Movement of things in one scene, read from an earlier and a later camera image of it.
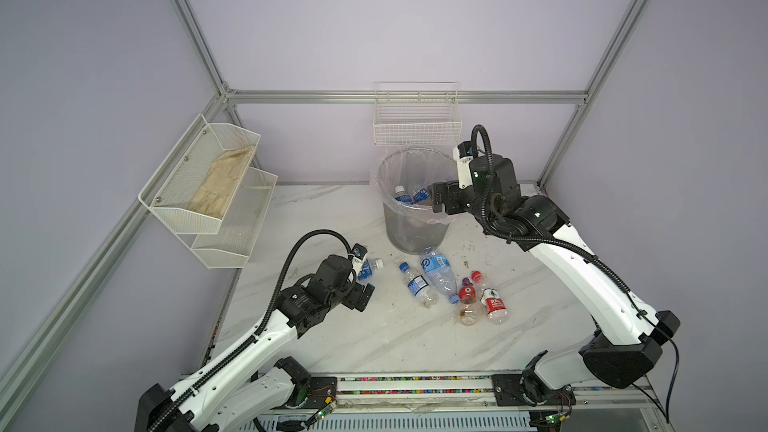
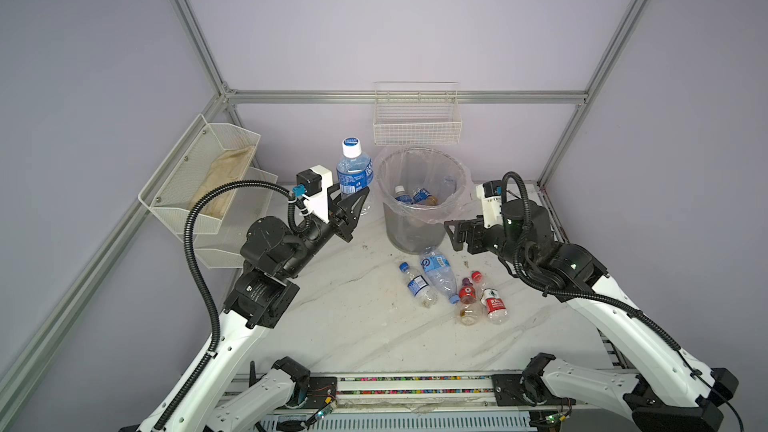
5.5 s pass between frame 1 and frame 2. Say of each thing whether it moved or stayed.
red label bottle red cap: stayed
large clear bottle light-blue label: stayed
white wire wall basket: stayed
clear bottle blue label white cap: moved
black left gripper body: moved
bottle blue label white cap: stayed
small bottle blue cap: stayed
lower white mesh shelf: stayed
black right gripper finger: moved
